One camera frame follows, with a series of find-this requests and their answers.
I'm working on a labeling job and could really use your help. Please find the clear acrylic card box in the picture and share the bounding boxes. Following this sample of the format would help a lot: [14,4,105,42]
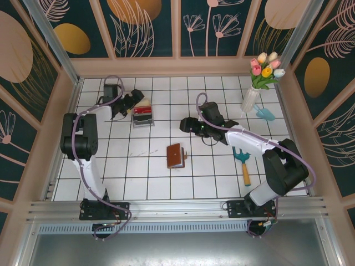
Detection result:
[131,99,155,129]

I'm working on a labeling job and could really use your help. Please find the brown leather card holder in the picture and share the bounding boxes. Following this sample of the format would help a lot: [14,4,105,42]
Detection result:
[166,143,189,169]

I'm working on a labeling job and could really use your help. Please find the white ribbed vase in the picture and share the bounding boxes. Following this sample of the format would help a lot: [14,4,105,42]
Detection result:
[240,85,261,119]

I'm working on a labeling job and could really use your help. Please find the light blue trowel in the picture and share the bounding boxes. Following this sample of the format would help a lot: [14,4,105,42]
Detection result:
[253,104,276,121]

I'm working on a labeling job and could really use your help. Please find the pastel tulip bouquet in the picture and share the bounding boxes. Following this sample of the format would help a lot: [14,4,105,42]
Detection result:
[249,51,286,91]

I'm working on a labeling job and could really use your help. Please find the aluminium side rail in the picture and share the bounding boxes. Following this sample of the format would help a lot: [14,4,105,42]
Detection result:
[40,79,84,201]
[274,79,314,198]

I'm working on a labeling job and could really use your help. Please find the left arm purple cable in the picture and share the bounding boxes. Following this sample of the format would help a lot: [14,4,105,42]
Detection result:
[71,75,133,242]

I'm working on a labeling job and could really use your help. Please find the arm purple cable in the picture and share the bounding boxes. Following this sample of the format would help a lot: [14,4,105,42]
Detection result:
[196,93,317,239]
[71,75,133,242]

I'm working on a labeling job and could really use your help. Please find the teal rake yellow handle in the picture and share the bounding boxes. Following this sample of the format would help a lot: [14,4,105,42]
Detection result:
[232,146,252,186]

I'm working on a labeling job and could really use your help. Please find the long aluminium rail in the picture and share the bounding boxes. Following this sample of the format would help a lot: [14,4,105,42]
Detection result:
[26,196,329,225]

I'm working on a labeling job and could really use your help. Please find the aluminium corner post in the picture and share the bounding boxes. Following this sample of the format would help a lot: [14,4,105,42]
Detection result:
[22,0,84,85]
[277,0,325,69]

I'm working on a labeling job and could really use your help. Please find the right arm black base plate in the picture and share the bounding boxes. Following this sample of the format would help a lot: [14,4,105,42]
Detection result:
[226,199,278,221]

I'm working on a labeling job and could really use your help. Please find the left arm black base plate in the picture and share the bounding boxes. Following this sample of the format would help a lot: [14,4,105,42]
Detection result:
[79,199,130,221]

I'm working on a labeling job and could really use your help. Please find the slotted grey cable duct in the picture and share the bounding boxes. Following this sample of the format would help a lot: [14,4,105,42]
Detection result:
[37,223,250,235]

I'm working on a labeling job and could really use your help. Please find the controller board with wires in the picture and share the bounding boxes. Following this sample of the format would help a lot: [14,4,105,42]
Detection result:
[91,221,121,242]
[247,218,279,239]

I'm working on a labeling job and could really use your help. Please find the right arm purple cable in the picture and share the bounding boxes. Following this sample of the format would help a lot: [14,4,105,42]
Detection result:
[196,93,317,239]

